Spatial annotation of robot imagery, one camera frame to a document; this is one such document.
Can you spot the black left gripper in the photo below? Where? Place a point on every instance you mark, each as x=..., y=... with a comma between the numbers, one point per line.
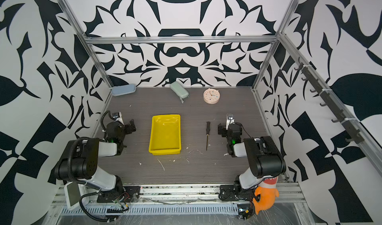
x=129, y=130

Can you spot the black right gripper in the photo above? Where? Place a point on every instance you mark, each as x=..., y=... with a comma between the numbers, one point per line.
x=221, y=129

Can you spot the black handle screwdriver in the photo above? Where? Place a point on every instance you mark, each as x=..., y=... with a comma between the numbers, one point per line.
x=207, y=134

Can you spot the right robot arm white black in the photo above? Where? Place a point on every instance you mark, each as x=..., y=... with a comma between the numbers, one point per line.
x=264, y=159

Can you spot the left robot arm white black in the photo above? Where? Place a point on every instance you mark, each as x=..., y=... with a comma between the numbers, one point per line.
x=78, y=167

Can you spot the yellow plastic bin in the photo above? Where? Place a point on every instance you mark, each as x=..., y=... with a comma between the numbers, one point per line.
x=165, y=137

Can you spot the pink round alarm clock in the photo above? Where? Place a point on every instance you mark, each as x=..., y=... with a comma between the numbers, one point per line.
x=211, y=96

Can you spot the orange shark plush toy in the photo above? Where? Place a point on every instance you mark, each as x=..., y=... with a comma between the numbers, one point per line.
x=268, y=193

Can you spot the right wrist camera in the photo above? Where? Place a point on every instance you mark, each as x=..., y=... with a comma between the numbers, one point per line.
x=229, y=120

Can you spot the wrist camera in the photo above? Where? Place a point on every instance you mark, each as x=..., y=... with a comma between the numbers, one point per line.
x=229, y=120
x=117, y=116

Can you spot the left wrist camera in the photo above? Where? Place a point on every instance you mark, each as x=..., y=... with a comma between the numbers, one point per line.
x=117, y=116

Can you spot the white cable duct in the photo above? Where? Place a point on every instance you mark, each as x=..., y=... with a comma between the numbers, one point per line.
x=175, y=209

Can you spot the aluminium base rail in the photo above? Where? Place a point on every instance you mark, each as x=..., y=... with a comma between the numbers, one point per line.
x=170, y=194

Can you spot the black wall hook rack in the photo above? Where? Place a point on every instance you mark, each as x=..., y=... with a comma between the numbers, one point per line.
x=331, y=101

